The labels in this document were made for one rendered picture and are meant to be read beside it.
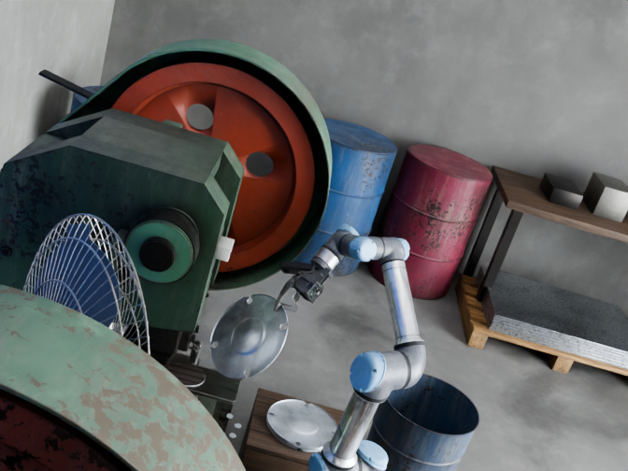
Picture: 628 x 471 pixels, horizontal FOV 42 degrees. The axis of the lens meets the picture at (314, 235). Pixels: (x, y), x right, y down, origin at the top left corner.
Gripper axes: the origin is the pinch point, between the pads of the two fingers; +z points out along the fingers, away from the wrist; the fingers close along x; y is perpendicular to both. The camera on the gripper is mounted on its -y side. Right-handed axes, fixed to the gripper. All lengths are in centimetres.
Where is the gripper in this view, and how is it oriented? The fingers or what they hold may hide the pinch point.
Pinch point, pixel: (276, 307)
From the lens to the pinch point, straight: 261.6
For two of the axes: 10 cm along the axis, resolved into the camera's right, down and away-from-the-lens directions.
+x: 2.6, 5.2, 8.1
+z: -6.4, 7.2, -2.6
